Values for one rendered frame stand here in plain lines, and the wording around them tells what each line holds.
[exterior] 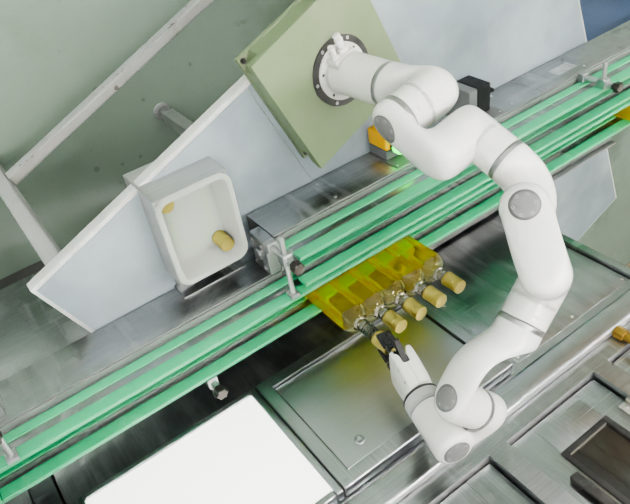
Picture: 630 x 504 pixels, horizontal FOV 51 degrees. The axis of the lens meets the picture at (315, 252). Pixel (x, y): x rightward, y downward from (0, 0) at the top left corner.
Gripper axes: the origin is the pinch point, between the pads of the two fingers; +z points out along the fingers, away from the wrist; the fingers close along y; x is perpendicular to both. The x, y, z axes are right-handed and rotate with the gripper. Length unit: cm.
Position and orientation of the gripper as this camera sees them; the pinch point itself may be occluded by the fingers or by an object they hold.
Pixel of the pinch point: (387, 346)
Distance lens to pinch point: 140.3
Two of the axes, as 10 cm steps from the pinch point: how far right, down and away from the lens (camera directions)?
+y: -1.4, -7.8, -6.1
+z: -3.5, -5.4, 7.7
